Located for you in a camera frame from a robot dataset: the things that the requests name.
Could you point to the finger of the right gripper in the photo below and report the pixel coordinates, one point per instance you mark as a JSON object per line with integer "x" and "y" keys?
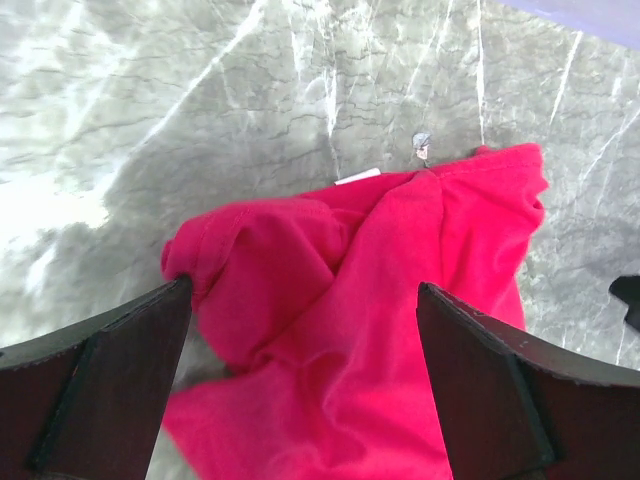
{"x": 627, "y": 290}

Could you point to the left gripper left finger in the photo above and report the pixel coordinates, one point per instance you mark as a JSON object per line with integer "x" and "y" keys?
{"x": 87, "y": 401}

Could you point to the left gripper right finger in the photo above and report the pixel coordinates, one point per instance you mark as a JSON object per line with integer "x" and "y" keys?
{"x": 513, "y": 406}

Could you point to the red t shirt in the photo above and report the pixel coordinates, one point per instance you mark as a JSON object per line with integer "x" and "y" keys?
{"x": 310, "y": 301}

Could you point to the white garment label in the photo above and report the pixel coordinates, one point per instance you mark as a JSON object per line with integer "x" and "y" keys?
{"x": 372, "y": 172}

